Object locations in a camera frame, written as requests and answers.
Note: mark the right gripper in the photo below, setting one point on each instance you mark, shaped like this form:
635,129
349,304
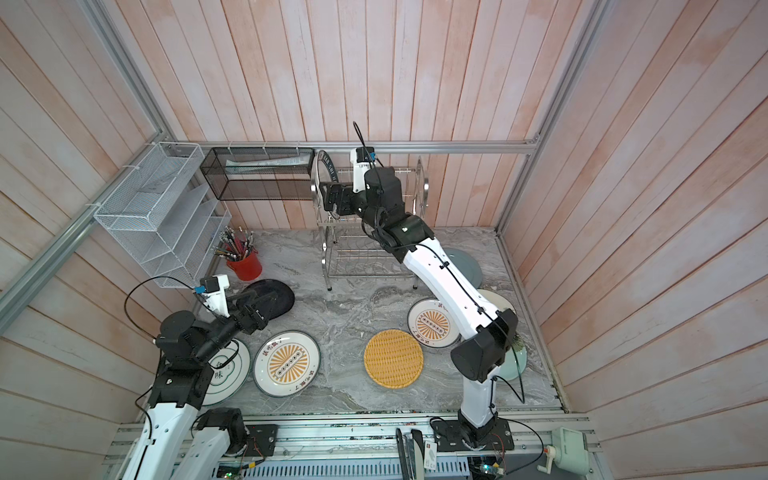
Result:
334,201

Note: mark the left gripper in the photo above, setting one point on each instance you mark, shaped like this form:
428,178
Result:
258,321

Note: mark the black round plate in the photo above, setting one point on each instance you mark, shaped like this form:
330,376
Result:
286,296

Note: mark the steel two-tier dish rack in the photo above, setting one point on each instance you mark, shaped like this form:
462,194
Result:
347,251

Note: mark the large orange sunburst plate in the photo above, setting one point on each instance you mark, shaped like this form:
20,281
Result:
286,364

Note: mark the green rim white plate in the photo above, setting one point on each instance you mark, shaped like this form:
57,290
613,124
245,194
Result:
326,179

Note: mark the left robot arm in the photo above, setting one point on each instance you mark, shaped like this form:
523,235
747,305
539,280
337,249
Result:
180,439

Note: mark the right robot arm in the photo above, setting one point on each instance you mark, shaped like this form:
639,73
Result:
487,334

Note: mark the red pencil cup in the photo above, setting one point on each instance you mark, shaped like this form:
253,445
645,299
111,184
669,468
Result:
247,269

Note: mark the white plate green characters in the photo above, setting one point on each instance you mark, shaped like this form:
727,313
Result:
231,368

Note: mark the grey-green round plate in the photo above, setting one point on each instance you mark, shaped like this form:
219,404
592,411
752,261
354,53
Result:
466,265

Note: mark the small orange sunburst plate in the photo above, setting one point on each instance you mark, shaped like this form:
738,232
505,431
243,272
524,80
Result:
430,324

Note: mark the yellow woven round plate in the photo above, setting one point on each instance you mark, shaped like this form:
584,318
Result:
393,359

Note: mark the cream floral plate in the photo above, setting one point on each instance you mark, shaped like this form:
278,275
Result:
497,300

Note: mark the light green floral plate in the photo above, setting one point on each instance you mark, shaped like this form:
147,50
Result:
514,363

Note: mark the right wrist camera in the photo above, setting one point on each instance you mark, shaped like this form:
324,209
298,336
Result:
361,160

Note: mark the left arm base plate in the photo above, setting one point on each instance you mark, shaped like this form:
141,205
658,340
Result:
255,440

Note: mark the white wire wall shelf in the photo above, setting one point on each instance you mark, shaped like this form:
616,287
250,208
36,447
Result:
170,227

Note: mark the black mesh wall basket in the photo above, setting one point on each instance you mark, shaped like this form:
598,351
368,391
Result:
259,173

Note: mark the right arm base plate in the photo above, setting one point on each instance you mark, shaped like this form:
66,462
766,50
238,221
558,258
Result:
456,436

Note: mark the white box camera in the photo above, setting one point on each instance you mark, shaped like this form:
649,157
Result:
567,451

